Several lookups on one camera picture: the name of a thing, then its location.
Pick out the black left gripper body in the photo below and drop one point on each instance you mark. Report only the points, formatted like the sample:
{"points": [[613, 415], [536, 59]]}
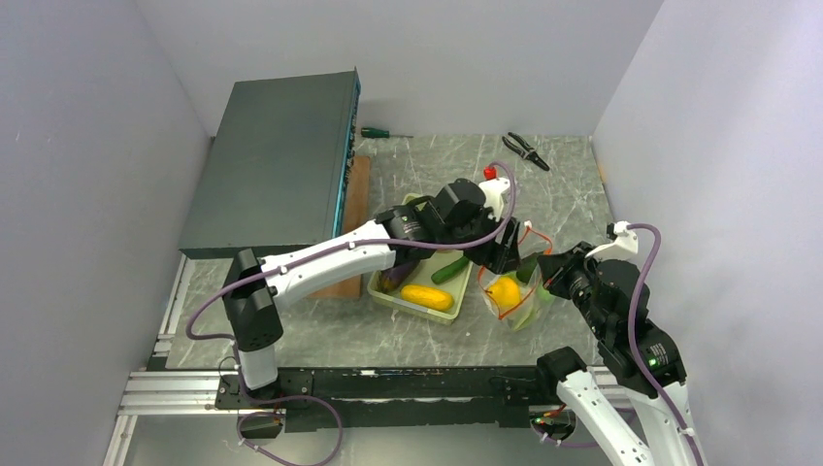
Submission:
{"points": [[491, 254]]}

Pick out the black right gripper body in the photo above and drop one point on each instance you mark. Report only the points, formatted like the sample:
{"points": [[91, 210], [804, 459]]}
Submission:
{"points": [[573, 278]]}

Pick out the green lettuce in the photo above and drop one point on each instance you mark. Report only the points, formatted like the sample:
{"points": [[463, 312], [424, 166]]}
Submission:
{"points": [[530, 308]]}

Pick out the dark green vegetable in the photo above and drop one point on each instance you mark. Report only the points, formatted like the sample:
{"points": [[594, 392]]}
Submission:
{"points": [[526, 267]]}

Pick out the clear zip bag orange zipper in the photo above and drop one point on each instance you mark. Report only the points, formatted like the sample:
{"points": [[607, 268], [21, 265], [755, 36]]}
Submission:
{"points": [[529, 240]]}

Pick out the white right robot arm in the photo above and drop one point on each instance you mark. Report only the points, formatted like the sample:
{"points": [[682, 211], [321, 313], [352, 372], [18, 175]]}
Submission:
{"points": [[646, 363]]}

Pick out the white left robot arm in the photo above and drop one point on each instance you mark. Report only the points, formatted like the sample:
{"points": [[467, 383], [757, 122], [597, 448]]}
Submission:
{"points": [[258, 288]]}

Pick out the green cucumber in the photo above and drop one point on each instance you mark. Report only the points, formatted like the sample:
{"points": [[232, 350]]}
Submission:
{"points": [[450, 271]]}

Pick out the light green perforated basket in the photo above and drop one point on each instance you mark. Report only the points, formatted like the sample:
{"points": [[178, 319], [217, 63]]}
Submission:
{"points": [[456, 287]]}

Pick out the yellow corn cob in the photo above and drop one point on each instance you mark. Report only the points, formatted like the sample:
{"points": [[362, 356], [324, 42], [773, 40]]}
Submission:
{"points": [[427, 297]]}

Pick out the dark purple eggplant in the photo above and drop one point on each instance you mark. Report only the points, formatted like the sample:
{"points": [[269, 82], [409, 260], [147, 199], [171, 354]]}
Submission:
{"points": [[390, 279]]}

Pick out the wooden board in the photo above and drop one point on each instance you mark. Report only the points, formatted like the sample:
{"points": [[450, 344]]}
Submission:
{"points": [[354, 215]]}

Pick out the dark grey metal box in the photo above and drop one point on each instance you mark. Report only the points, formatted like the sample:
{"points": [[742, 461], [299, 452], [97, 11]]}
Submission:
{"points": [[276, 176]]}

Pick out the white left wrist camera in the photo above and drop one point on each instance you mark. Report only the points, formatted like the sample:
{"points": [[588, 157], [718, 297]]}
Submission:
{"points": [[494, 189]]}

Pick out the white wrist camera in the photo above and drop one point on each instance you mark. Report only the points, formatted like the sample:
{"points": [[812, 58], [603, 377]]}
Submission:
{"points": [[623, 246], [494, 189]]}

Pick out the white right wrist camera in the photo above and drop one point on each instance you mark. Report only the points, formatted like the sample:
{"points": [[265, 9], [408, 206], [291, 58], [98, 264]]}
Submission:
{"points": [[623, 246]]}

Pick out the black handled pliers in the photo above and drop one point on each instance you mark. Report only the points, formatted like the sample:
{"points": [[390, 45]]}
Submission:
{"points": [[524, 150]]}

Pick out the green handled screwdriver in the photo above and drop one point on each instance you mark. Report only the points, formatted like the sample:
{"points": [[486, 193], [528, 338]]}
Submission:
{"points": [[377, 133]]}

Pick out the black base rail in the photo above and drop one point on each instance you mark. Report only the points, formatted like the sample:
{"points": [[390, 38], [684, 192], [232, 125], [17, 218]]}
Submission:
{"points": [[312, 398]]}

